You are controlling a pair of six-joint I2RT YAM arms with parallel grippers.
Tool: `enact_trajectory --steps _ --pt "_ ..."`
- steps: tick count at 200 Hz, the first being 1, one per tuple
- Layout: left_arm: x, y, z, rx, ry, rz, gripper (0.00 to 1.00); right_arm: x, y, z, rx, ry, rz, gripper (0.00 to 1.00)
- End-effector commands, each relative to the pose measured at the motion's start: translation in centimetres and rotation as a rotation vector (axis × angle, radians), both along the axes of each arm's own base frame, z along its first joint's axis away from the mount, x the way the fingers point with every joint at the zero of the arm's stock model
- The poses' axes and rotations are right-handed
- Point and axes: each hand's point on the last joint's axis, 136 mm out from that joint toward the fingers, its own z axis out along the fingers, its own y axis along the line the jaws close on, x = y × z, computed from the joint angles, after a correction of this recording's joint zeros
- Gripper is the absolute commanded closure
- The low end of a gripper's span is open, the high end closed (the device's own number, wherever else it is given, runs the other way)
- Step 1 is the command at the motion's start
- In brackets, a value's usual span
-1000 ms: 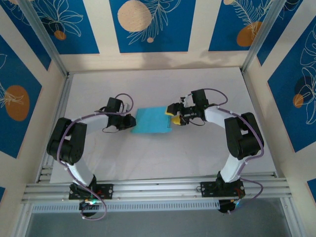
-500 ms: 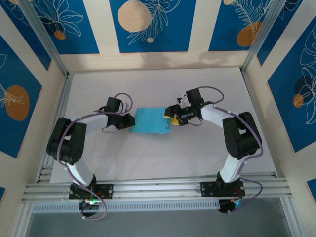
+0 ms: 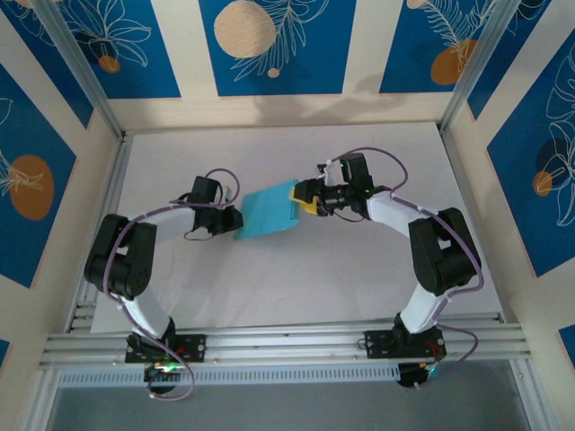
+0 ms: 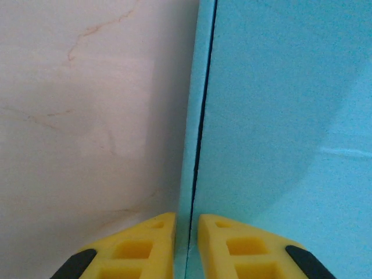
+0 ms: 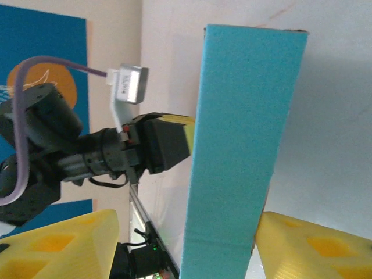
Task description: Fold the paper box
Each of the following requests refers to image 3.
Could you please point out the teal white paper box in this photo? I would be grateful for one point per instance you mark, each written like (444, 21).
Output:
(269, 211)

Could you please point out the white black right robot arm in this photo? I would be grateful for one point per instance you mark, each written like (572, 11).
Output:
(440, 251)

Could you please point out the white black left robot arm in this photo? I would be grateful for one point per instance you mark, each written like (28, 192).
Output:
(121, 260)

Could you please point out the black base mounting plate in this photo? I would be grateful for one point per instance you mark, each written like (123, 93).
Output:
(195, 348)
(377, 343)

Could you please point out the black base electronics housing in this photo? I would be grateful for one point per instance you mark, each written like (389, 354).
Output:
(157, 372)
(411, 377)

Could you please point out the aluminium table edge rail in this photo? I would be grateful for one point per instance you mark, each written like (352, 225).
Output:
(449, 140)
(112, 188)

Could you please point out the long aluminium frame beam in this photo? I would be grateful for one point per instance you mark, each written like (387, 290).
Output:
(287, 348)

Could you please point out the aluminium corner post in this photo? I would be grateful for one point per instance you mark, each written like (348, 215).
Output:
(85, 72)
(477, 67)

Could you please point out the aluminium frame strut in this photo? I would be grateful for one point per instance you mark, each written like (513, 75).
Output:
(525, 395)
(45, 399)

